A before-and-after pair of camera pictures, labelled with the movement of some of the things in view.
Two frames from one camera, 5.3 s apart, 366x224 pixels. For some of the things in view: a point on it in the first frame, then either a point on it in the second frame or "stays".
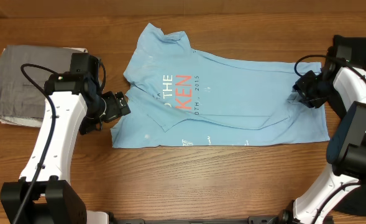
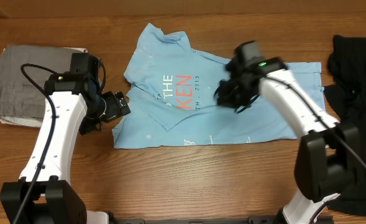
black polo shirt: (363, 53) stays
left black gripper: (115, 111) stays
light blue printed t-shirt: (179, 97) stays
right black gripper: (299, 86) → (223, 100)
